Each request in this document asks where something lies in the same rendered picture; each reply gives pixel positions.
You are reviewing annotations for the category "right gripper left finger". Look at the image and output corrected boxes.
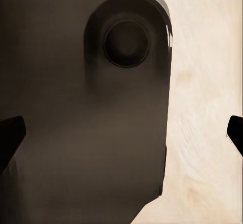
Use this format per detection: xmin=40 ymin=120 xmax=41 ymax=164
xmin=0 ymin=116 xmax=26 ymax=176

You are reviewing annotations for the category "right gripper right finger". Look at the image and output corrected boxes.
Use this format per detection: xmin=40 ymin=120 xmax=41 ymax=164
xmin=227 ymin=115 xmax=243 ymax=156

